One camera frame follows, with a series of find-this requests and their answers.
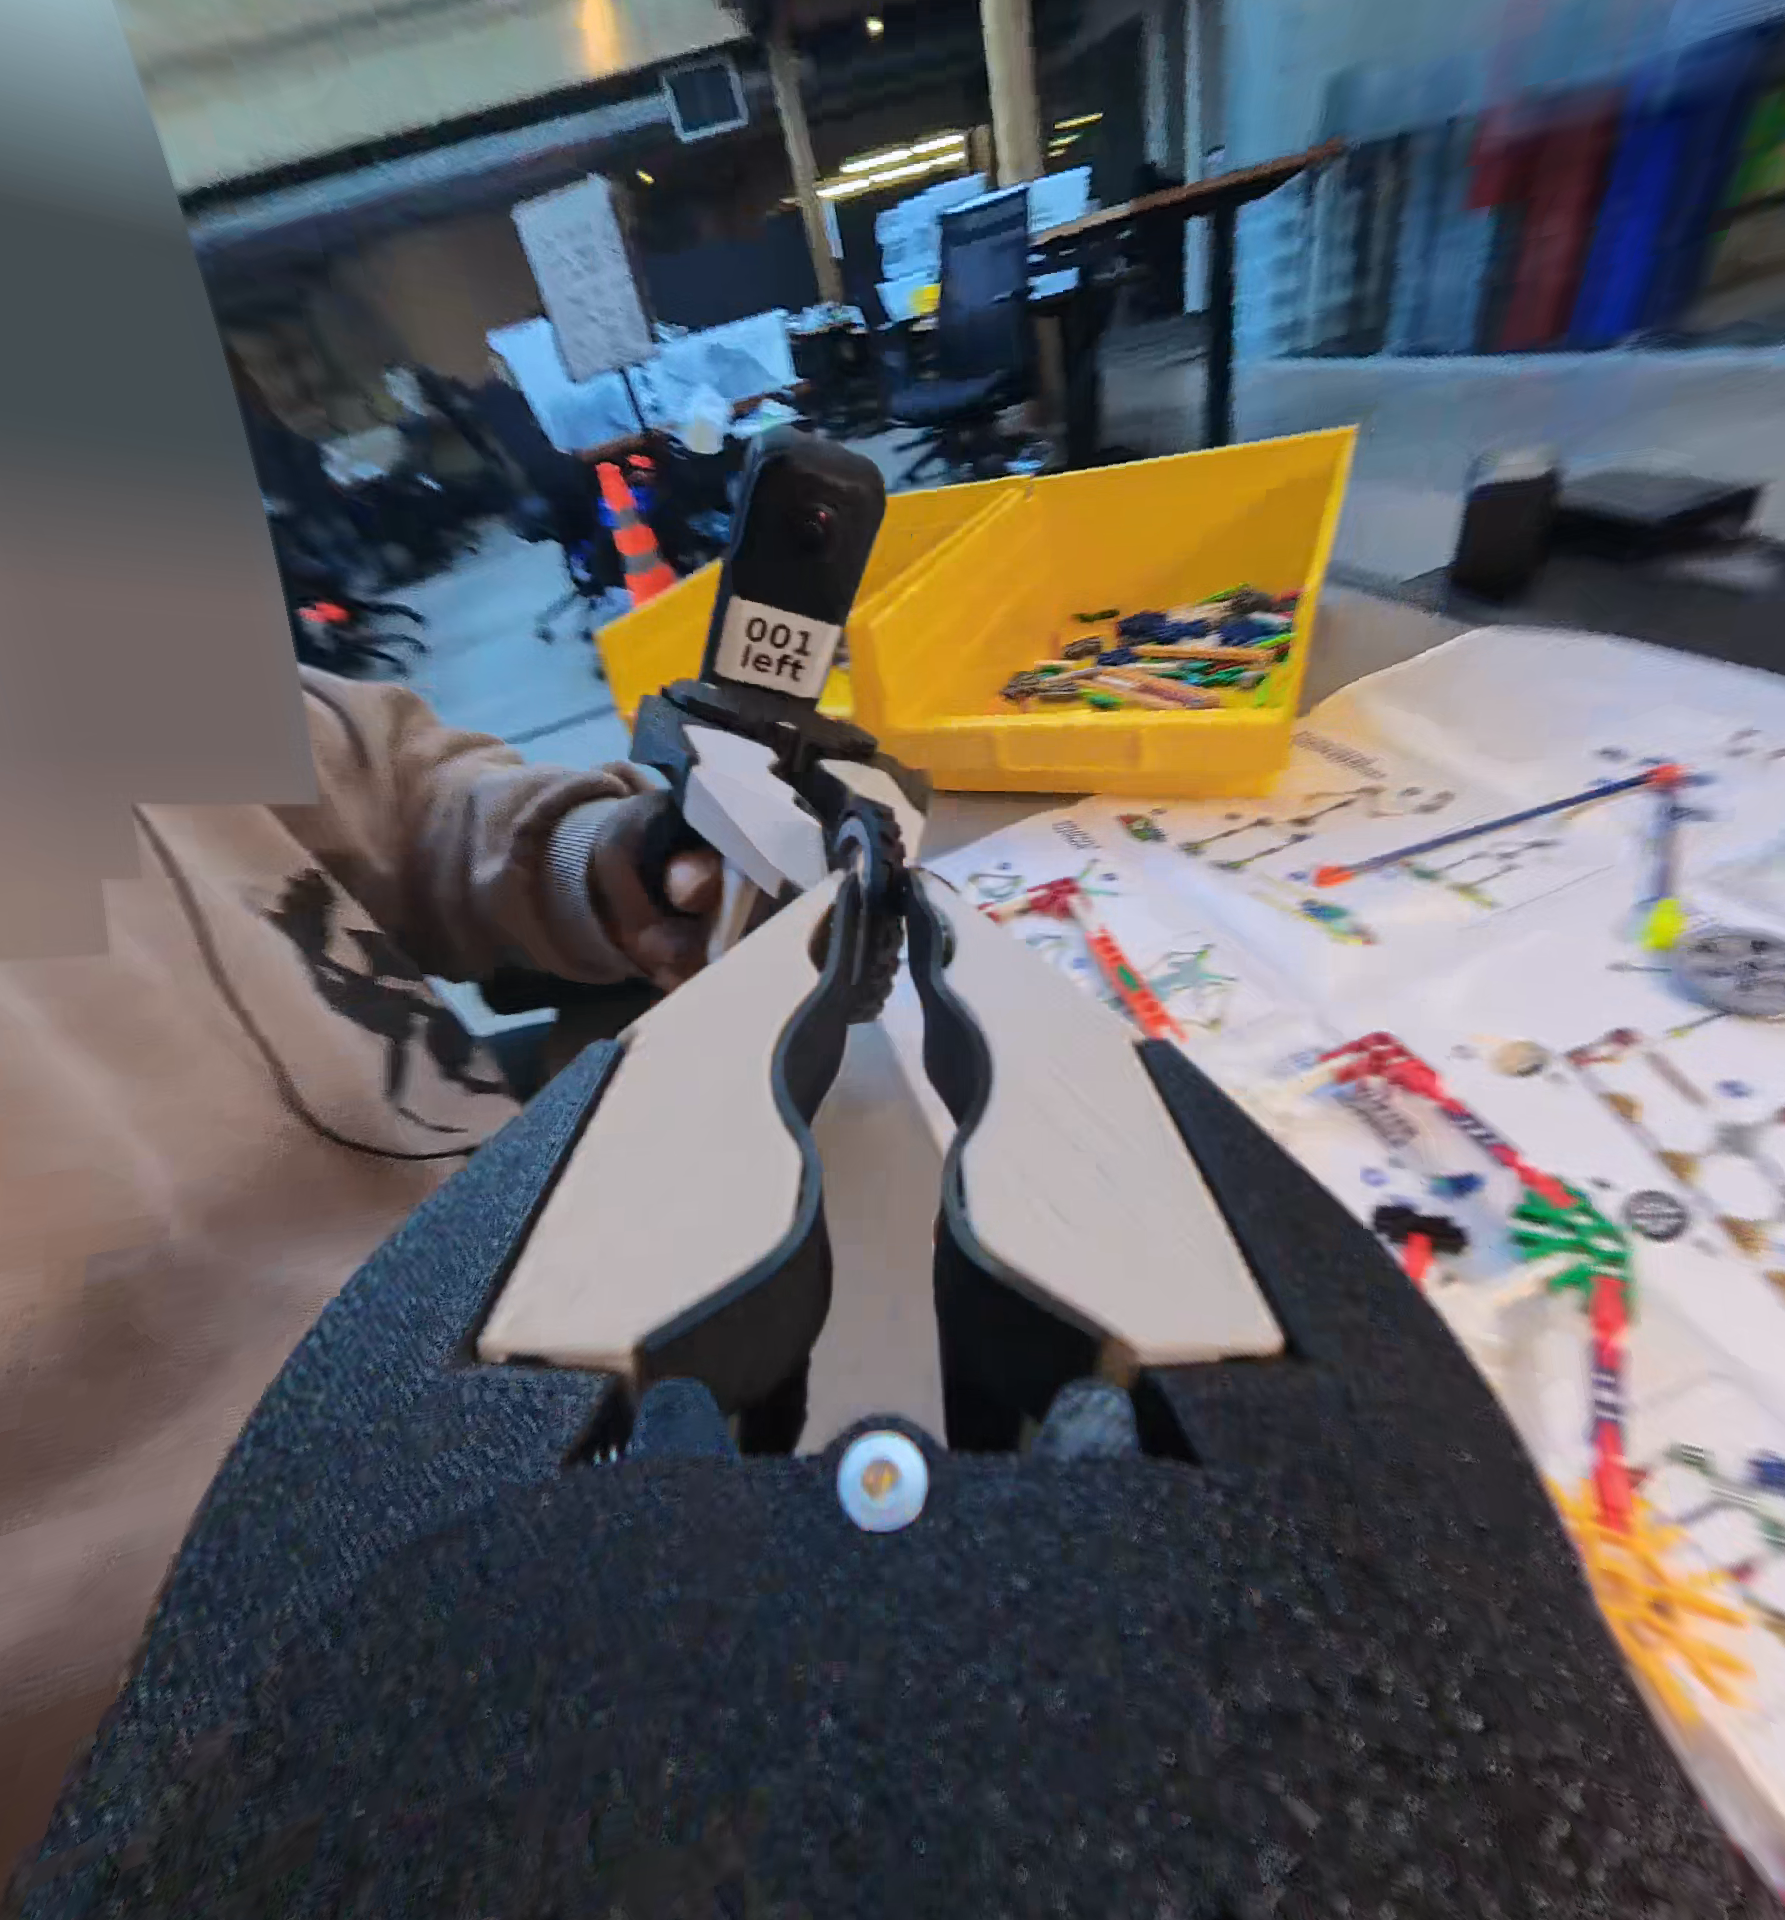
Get large fold-out instruction sheet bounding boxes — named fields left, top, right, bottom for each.
left=893, top=625, right=1785, bottom=1920

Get black power adapter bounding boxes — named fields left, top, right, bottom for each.
left=1457, top=450, right=1563, bottom=598

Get blue rods with small connectors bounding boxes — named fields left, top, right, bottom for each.
left=1312, top=762, right=1711, bottom=956

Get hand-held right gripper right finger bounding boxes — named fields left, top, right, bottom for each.
left=893, top=887, right=1283, bottom=1412

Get yellow plastic parts bin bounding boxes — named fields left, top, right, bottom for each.
left=841, top=428, right=1359, bottom=806
left=599, top=482, right=1013, bottom=728

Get dark high table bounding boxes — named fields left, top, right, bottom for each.
left=1029, top=146, right=1346, bottom=458

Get white sign board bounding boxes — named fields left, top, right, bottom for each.
left=513, top=175, right=656, bottom=380

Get black office chair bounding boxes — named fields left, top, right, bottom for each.
left=886, top=187, right=1040, bottom=482

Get orange traffic cone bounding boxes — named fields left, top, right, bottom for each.
left=595, top=457, right=679, bottom=605

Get person's left hand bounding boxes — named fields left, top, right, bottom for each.
left=585, top=796, right=731, bottom=993

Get black rubber tyre ring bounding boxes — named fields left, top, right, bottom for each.
left=825, top=796, right=911, bottom=1029

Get colourful rod and connector model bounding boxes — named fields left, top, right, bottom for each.
left=983, top=865, right=1785, bottom=1734

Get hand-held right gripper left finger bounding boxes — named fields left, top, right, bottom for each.
left=481, top=887, right=863, bottom=1412

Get black power brick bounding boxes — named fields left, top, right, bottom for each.
left=1552, top=469, right=1767, bottom=553

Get person's left forearm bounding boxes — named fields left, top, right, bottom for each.
left=292, top=667, right=672, bottom=993

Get pile of colourful construction pieces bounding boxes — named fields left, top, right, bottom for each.
left=998, top=587, right=1308, bottom=719

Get person in beige hoodie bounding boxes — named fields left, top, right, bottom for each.
left=0, top=796, right=629, bottom=1920

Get grey plastic spoked wheel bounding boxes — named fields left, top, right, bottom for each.
left=1674, top=926, right=1785, bottom=1026

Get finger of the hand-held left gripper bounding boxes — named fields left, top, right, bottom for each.
left=841, top=767, right=929, bottom=878
left=676, top=751, right=834, bottom=903

